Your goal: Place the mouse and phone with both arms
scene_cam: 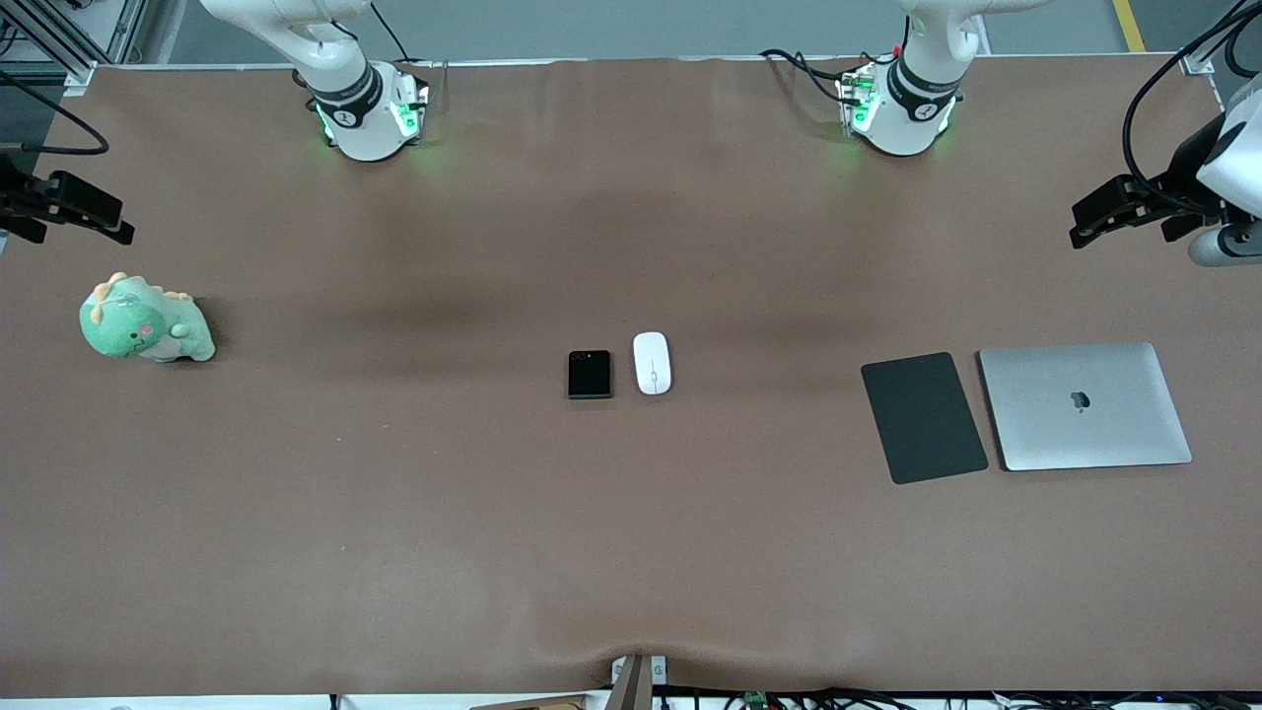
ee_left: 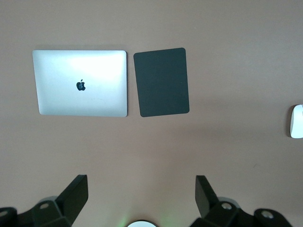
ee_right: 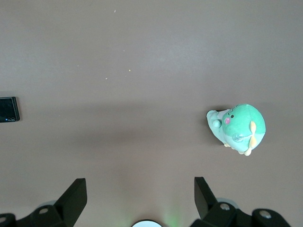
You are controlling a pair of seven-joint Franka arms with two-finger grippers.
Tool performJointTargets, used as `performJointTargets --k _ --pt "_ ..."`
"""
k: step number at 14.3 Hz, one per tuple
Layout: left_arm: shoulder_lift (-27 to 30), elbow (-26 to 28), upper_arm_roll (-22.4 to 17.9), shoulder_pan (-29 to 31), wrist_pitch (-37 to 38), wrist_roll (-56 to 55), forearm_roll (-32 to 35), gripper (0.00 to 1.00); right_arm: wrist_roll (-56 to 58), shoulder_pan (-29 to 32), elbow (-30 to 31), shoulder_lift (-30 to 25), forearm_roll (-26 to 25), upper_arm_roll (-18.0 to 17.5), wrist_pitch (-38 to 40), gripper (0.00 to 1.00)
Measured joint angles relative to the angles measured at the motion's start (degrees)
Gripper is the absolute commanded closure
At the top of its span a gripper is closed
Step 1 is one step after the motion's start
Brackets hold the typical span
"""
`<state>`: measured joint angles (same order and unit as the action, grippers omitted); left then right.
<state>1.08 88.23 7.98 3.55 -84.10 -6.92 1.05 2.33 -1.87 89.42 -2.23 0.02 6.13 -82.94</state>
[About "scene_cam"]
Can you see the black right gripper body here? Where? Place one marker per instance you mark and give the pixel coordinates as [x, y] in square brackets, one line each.
[14, 197]

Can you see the white computer mouse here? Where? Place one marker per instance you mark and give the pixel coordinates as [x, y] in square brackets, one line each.
[652, 365]

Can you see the black phone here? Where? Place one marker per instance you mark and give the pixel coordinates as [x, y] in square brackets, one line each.
[590, 375]

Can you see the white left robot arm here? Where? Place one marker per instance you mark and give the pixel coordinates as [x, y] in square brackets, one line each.
[912, 108]

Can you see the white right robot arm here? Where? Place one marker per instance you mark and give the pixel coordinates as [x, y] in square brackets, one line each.
[345, 108]

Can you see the black mouse pad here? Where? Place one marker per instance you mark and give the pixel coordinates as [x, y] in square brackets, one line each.
[924, 419]

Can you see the green dinosaur plush toy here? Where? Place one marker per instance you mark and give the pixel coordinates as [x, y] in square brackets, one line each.
[138, 325]

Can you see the silver closed laptop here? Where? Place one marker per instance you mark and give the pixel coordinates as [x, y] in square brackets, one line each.
[1085, 424]

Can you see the small green circuit board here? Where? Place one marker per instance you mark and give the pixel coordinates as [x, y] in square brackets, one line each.
[756, 701]

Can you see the metal table corner bracket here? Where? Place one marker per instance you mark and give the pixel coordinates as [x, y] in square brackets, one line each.
[1200, 64]

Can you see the grey camera clamp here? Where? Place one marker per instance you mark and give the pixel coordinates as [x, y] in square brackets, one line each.
[638, 682]

